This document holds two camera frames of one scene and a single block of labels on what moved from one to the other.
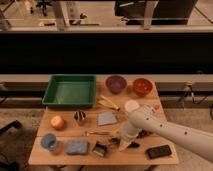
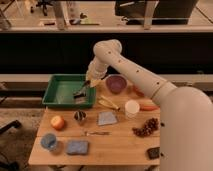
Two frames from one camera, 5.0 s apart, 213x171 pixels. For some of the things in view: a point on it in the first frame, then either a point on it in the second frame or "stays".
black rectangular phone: (159, 151) stays
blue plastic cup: (48, 141) stays
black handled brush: (101, 148) to (82, 93)
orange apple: (57, 122) stays
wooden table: (91, 135) stays
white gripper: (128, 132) to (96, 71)
